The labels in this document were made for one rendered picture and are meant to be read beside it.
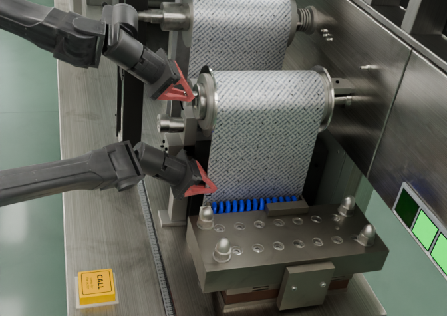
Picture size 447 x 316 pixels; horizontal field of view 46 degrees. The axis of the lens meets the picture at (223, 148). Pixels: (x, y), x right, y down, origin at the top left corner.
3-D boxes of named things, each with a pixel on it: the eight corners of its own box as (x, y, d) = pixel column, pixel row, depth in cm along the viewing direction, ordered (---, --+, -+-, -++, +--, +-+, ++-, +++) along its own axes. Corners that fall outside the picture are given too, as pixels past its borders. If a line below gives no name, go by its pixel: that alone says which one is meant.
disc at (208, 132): (193, 111, 120) (201, 52, 111) (195, 111, 120) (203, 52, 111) (209, 152, 108) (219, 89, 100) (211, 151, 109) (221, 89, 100)
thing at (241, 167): (201, 205, 118) (211, 136, 108) (298, 198, 125) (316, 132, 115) (202, 207, 118) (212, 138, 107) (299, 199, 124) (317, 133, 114)
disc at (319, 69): (296, 108, 127) (310, 52, 118) (298, 108, 127) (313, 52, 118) (320, 146, 116) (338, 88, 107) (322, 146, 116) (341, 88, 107)
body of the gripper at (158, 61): (155, 103, 100) (126, 83, 95) (146, 74, 107) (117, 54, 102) (179, 79, 98) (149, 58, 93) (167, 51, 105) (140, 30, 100)
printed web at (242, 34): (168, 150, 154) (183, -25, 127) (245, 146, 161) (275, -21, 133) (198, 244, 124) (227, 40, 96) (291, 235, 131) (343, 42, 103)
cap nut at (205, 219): (194, 219, 112) (197, 202, 110) (211, 217, 113) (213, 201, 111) (198, 230, 109) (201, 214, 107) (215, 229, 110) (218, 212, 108)
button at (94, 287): (78, 279, 111) (77, 271, 110) (112, 275, 113) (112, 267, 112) (79, 306, 106) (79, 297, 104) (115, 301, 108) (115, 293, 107)
